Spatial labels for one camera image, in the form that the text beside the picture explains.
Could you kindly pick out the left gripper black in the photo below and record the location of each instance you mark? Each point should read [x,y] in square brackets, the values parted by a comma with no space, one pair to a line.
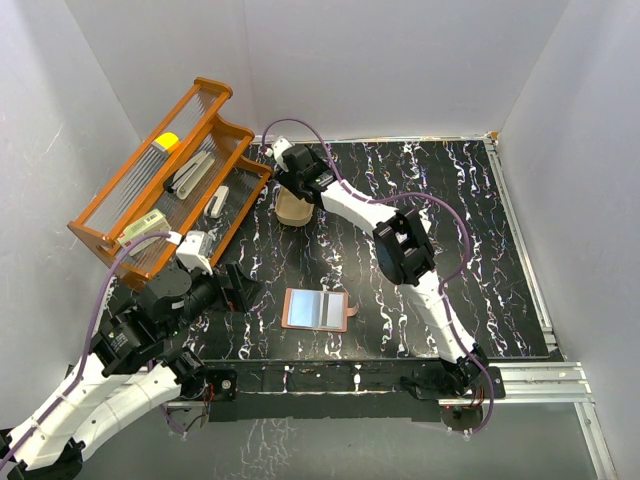
[240,295]

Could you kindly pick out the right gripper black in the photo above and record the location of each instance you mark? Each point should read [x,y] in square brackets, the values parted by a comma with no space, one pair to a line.
[285,177]

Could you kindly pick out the beige oval tray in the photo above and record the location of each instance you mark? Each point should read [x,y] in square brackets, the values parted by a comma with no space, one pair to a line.
[291,211]

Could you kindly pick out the white card black stripe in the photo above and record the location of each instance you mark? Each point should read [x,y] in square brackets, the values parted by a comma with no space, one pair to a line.
[332,310]

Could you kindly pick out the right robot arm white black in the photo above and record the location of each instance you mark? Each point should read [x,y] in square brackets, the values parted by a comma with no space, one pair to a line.
[403,251]

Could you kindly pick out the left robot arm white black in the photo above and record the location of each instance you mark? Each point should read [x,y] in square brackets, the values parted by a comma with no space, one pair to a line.
[130,368]

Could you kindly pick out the small white stapler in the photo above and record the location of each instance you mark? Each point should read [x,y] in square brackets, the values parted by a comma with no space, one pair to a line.
[217,202]

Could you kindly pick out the green white staples box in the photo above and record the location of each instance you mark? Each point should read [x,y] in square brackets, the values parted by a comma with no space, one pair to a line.
[137,236]

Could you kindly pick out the orange wooden shelf rack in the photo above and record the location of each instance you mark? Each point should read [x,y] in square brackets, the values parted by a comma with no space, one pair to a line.
[137,187]

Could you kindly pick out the grey black stapler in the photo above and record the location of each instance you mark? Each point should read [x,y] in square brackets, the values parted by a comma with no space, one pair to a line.
[186,178]

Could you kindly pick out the yellow grey eraser block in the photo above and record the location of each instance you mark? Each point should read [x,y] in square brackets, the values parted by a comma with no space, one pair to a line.
[166,143]

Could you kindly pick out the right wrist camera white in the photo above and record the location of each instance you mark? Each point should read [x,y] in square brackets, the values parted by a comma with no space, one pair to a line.
[277,148]

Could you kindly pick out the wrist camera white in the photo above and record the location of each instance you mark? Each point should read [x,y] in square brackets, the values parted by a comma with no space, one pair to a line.
[193,251]
[277,148]

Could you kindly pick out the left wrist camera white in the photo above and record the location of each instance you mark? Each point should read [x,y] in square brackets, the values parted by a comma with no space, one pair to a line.
[193,251]

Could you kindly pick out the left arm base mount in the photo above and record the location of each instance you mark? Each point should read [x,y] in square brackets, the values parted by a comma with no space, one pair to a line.
[215,387]

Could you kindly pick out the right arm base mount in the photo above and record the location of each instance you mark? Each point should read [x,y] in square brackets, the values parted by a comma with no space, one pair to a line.
[430,380]

